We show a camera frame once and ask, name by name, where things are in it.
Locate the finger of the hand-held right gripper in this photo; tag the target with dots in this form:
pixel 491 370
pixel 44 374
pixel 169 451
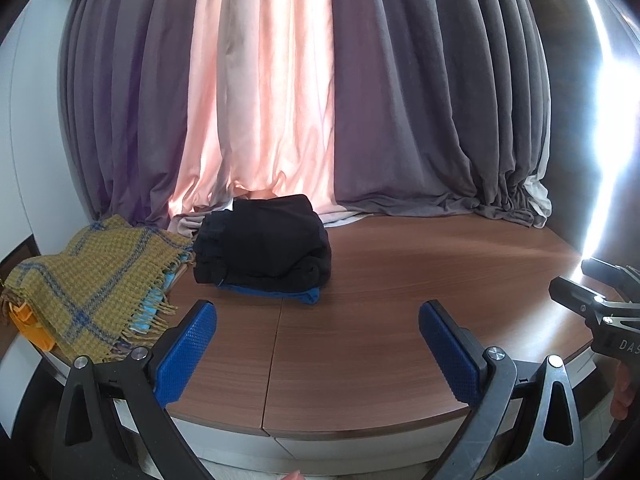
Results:
pixel 580 300
pixel 625 280

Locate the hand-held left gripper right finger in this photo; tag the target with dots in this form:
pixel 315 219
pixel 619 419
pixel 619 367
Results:
pixel 447 350

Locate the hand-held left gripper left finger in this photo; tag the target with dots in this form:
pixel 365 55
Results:
pixel 187 350

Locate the dark pants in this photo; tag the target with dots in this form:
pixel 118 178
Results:
pixel 280 220

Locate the person's right hand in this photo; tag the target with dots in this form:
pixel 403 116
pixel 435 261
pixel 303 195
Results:
pixel 625 395

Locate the person's left hand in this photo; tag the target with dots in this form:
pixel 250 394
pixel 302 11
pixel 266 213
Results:
pixel 290 476

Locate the light blue fringed scarf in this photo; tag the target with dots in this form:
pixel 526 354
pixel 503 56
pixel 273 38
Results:
pixel 175 275

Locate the dark folded garment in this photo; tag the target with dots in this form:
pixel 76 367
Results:
pixel 260 271

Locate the white sheer curtain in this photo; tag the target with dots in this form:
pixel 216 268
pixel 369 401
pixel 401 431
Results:
pixel 540 195

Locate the yellow plaid fringed scarf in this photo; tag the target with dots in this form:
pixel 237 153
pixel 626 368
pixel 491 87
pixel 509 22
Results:
pixel 95 280

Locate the blue folded cloth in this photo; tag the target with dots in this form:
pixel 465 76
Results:
pixel 295 296

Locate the orange cloth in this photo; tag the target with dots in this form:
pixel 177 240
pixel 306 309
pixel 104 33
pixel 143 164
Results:
pixel 35 327

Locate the grey curtain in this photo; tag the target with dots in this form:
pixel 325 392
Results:
pixel 425 110
pixel 125 110

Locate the pink curtain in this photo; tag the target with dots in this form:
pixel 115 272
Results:
pixel 260 110

